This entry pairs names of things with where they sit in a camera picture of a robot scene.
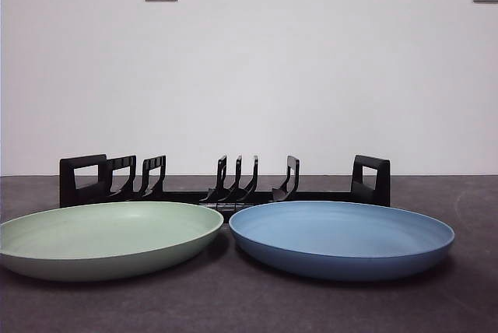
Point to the black plastic plate rack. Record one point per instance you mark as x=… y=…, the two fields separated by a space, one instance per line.
x=383 y=187

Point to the green round plate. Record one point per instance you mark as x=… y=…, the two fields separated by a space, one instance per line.
x=109 y=235

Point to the blue round plate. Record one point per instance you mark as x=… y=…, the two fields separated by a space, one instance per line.
x=342 y=239

